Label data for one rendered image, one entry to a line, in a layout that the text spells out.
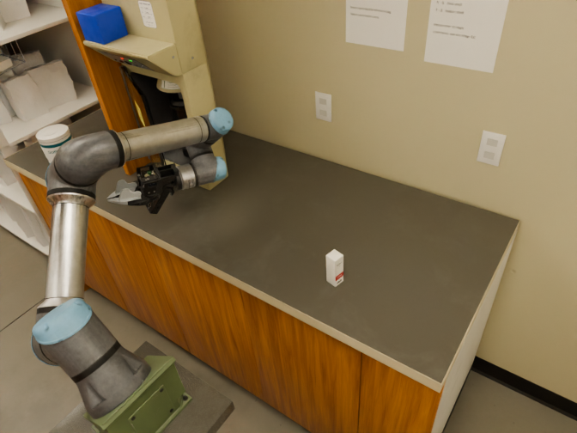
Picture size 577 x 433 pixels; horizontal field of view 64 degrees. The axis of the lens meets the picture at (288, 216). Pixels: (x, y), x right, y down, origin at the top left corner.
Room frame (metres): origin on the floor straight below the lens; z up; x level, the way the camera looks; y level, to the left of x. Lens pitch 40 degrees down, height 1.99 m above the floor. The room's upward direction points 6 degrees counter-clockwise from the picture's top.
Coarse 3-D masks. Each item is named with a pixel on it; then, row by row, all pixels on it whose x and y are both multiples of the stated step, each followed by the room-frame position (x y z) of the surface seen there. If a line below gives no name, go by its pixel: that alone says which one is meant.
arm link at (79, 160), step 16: (224, 112) 1.22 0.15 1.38; (144, 128) 1.08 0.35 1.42; (160, 128) 1.10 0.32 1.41; (176, 128) 1.12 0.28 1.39; (192, 128) 1.14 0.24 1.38; (208, 128) 1.17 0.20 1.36; (224, 128) 1.18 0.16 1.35; (64, 144) 0.99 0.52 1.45; (80, 144) 0.97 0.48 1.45; (96, 144) 0.97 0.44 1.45; (112, 144) 0.99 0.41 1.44; (128, 144) 1.02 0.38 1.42; (144, 144) 1.04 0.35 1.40; (160, 144) 1.06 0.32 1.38; (176, 144) 1.10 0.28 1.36; (64, 160) 0.95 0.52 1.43; (80, 160) 0.95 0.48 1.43; (96, 160) 0.95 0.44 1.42; (112, 160) 0.97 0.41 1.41; (128, 160) 1.01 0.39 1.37; (64, 176) 0.94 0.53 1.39; (80, 176) 0.94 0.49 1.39; (96, 176) 0.95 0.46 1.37
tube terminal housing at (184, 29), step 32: (128, 0) 1.55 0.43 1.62; (160, 0) 1.46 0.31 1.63; (192, 0) 1.53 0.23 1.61; (128, 32) 1.58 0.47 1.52; (160, 32) 1.48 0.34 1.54; (192, 32) 1.50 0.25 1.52; (128, 64) 1.62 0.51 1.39; (192, 64) 1.48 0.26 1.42; (192, 96) 1.46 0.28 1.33; (224, 160) 1.53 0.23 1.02
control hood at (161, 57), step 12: (132, 36) 1.55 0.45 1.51; (96, 48) 1.53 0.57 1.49; (108, 48) 1.47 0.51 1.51; (120, 48) 1.45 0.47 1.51; (132, 48) 1.44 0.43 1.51; (144, 48) 1.43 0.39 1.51; (156, 48) 1.42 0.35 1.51; (168, 48) 1.42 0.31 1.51; (144, 60) 1.38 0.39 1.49; (156, 60) 1.38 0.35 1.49; (168, 60) 1.41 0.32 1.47; (168, 72) 1.41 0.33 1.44; (180, 72) 1.44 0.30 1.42
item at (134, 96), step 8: (128, 80) 1.53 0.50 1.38; (128, 88) 1.60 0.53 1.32; (136, 88) 1.42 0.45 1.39; (136, 96) 1.47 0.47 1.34; (144, 104) 1.35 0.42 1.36; (136, 112) 1.59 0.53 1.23; (144, 112) 1.38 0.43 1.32; (144, 120) 1.44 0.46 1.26; (152, 160) 1.56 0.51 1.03; (160, 160) 1.36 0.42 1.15
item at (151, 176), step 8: (152, 168) 1.16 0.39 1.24; (160, 168) 1.16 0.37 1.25; (168, 168) 1.15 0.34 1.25; (176, 168) 1.16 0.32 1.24; (144, 176) 1.13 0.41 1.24; (152, 176) 1.12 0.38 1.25; (160, 176) 1.12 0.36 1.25; (168, 176) 1.14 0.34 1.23; (176, 176) 1.15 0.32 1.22; (144, 184) 1.08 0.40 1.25; (152, 184) 1.10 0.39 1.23; (160, 184) 1.11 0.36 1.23; (168, 184) 1.14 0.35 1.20; (176, 184) 1.15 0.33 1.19; (144, 192) 1.10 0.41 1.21; (152, 192) 1.11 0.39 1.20; (160, 192) 1.11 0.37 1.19
